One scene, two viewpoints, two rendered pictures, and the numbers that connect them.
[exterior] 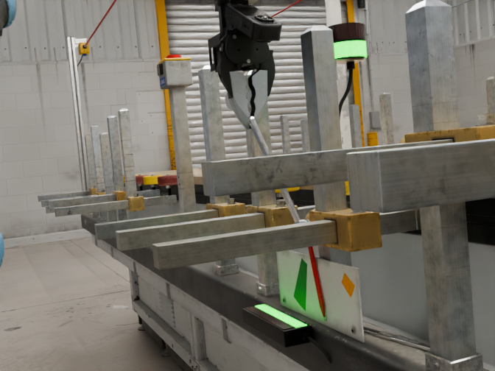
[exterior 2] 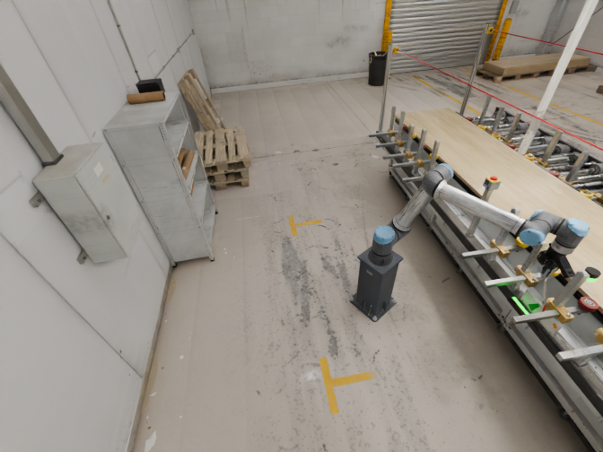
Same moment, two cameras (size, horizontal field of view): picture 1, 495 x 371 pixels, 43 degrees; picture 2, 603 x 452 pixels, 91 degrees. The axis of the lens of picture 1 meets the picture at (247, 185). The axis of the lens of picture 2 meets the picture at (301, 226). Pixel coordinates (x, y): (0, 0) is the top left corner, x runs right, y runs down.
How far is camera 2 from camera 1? 171 cm
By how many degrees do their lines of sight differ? 40
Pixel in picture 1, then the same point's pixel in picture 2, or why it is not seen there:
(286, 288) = (526, 299)
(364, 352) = (553, 342)
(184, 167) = not seen: hidden behind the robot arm
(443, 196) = not seen: outside the picture
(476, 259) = (591, 318)
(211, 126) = not seen: hidden behind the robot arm
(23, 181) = (307, 47)
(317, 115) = (570, 291)
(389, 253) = (557, 288)
